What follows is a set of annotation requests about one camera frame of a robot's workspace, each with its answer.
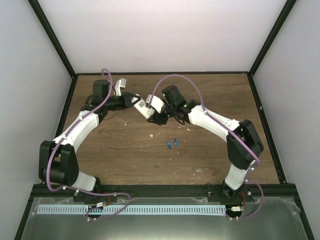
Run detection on black corner frame post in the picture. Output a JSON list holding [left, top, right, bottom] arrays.
[[248, 0, 297, 76], [28, 0, 76, 78]]

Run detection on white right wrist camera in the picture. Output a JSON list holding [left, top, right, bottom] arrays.
[[146, 94, 165, 113]]

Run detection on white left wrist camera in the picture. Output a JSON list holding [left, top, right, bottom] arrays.
[[114, 78, 127, 96]]

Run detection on light blue slotted cable duct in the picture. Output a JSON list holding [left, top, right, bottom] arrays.
[[36, 204, 226, 216]]

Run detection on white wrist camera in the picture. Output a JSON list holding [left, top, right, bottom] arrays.
[[146, 94, 165, 113], [114, 78, 127, 96]]

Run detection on blue battery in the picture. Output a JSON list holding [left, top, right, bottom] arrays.
[[173, 138, 179, 147], [166, 141, 172, 149]]

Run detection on white remote control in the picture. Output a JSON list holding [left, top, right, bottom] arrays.
[[134, 95, 157, 123]]

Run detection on black left corner frame post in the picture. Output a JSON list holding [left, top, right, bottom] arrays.
[[28, 0, 76, 78]]

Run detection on black rear base frame rail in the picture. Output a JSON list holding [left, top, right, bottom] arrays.
[[76, 71, 249, 76]]

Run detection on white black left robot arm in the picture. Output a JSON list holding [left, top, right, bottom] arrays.
[[38, 78, 141, 202]]

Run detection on black right corner frame post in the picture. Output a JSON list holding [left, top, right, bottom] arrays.
[[248, 0, 297, 76]]

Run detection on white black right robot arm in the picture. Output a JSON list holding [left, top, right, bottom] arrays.
[[146, 85, 264, 202]]

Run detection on black right base frame rail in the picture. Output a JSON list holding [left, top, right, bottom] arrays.
[[247, 73, 288, 184]]

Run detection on grey metal front plate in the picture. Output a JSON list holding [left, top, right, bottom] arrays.
[[21, 197, 308, 240]]

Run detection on black base frame rail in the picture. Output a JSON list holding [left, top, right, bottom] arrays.
[[247, 73, 288, 184], [41, 74, 79, 185], [76, 71, 249, 76]]

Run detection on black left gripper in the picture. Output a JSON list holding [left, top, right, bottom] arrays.
[[104, 92, 141, 111]]

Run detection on black left base frame rail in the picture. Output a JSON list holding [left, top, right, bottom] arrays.
[[41, 74, 79, 185]]

